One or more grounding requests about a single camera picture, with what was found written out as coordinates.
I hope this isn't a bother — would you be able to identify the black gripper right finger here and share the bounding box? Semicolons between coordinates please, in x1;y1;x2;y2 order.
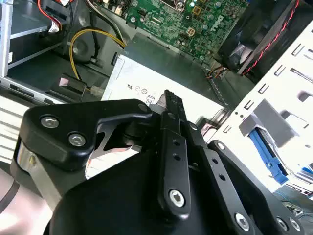
171;92;305;235

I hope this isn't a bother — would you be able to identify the hard disk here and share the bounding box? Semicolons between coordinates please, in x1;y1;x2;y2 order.
249;127;313;194

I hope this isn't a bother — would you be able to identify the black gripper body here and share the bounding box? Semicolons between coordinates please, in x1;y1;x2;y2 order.
47;153;234;235

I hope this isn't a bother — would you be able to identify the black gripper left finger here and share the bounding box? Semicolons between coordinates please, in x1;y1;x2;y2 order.
11;90;193;222

